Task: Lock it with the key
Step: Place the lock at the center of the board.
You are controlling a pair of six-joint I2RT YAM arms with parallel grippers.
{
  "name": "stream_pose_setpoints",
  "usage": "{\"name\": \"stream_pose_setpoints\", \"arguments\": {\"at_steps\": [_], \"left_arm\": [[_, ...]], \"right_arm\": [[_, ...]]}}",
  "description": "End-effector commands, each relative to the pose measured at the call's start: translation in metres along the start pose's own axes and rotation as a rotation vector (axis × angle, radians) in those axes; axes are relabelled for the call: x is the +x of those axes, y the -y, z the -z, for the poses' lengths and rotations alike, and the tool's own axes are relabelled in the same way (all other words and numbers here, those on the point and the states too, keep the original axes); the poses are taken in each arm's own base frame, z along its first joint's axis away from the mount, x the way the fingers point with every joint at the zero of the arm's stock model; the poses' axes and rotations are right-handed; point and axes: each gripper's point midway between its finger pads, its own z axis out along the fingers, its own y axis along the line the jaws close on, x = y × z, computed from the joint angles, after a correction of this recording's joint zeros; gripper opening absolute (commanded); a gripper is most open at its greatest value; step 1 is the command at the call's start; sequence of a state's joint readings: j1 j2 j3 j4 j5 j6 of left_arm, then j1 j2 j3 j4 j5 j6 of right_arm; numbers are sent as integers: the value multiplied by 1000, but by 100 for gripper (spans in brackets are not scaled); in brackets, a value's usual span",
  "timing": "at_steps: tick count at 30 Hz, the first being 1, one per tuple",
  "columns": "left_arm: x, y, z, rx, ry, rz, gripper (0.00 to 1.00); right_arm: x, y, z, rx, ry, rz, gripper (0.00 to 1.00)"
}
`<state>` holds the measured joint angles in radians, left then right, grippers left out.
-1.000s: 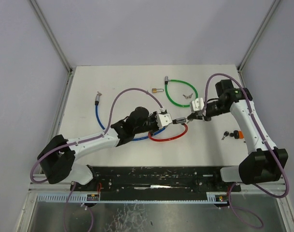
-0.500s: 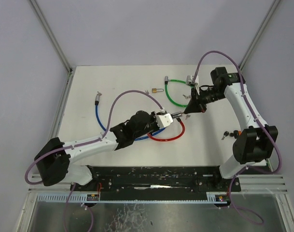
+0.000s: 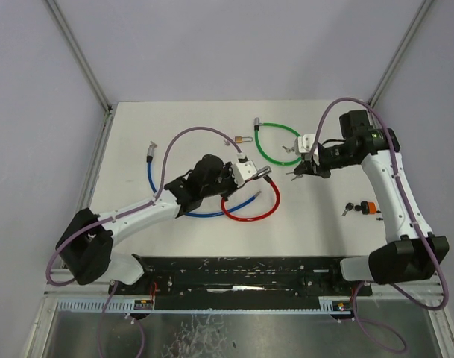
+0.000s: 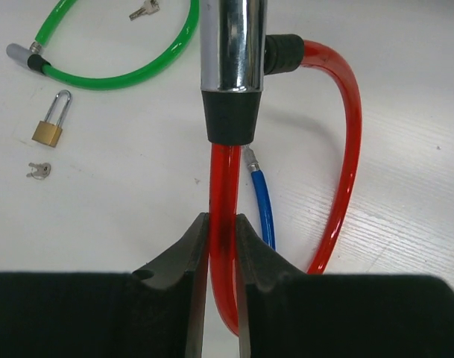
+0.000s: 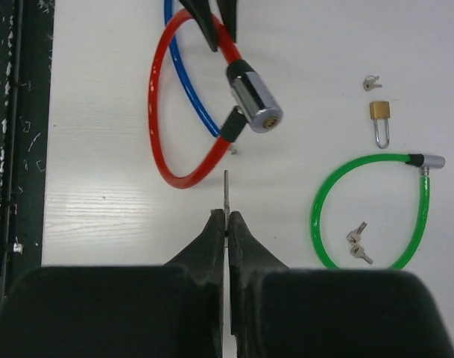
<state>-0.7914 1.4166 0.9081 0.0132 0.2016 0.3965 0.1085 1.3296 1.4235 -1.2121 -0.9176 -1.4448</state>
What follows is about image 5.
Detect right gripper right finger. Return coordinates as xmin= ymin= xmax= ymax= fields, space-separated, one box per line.
xmin=228 ymin=211 xmax=454 ymax=357

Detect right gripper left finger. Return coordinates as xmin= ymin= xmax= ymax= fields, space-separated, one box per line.
xmin=0 ymin=209 xmax=225 ymax=357

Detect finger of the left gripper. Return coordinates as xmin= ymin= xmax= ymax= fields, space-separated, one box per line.
xmin=180 ymin=0 xmax=218 ymax=51
xmin=217 ymin=0 xmax=238 ymax=42

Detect blue cable lock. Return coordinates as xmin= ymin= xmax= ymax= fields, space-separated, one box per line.
xmin=163 ymin=0 xmax=239 ymax=154

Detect red cable lock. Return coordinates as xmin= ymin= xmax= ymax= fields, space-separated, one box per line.
xmin=148 ymin=1 xmax=283 ymax=189

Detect green lock keys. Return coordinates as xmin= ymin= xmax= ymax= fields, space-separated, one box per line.
xmin=346 ymin=222 xmax=373 ymax=265

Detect red lock keys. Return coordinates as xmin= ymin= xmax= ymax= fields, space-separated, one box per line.
xmin=223 ymin=169 xmax=230 ymax=249

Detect padlock keys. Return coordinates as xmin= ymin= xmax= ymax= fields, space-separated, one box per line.
xmin=362 ymin=75 xmax=382 ymax=92

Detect brass padlock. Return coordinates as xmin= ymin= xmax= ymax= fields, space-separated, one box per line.
xmin=369 ymin=101 xmax=391 ymax=149

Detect green cable lock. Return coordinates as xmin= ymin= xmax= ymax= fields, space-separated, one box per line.
xmin=310 ymin=151 xmax=446 ymax=271

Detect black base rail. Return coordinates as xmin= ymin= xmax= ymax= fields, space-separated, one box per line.
xmin=0 ymin=1 xmax=55 ymax=280

